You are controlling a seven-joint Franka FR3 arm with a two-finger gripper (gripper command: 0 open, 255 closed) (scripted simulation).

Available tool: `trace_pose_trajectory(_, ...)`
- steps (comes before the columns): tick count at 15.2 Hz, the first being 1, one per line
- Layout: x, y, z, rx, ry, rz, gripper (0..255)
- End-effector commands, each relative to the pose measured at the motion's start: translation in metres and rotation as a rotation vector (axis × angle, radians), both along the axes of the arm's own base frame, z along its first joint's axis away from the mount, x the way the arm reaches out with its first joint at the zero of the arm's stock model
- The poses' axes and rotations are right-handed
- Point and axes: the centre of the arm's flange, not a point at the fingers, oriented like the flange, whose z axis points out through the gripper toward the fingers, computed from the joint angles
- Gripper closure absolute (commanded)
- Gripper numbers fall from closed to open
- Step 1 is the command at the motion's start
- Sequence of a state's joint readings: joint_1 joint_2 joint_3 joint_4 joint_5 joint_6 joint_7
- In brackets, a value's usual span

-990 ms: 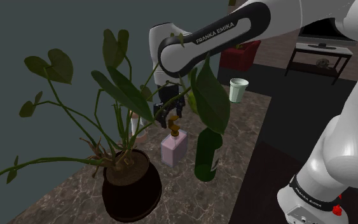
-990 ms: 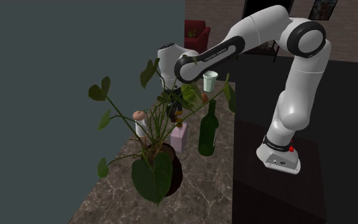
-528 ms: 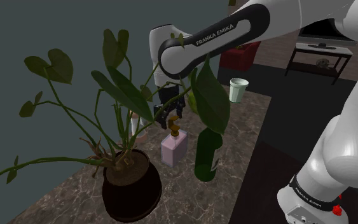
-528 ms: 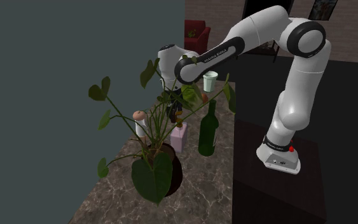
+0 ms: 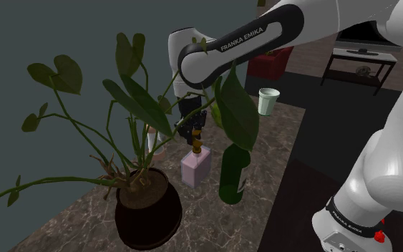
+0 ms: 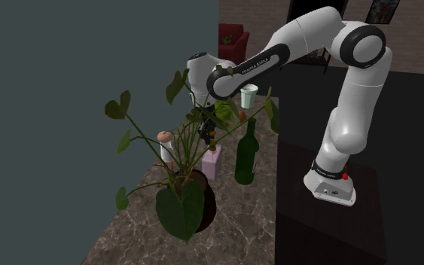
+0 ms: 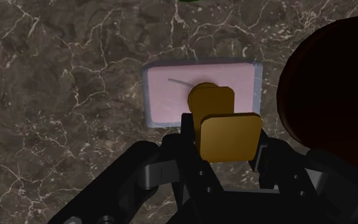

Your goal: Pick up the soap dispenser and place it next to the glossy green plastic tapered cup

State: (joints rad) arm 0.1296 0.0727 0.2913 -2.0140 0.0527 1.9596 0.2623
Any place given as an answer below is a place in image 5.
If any white and pink bottle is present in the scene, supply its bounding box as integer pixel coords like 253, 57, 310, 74
146, 125, 167, 162

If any pink soap dispenser bottle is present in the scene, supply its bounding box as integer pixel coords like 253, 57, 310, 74
180, 129, 213, 190

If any pale green cup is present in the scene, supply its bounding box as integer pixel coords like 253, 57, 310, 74
258, 87, 281, 117

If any dark green wine bottle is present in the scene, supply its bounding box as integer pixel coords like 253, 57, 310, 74
218, 142, 252, 205

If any red armchair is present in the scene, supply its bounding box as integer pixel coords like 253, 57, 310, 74
246, 46, 295, 82

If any green plant in black pot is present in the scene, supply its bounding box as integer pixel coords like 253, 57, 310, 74
0, 32, 260, 252

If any dark television stand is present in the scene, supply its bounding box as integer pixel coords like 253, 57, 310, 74
320, 20, 403, 97

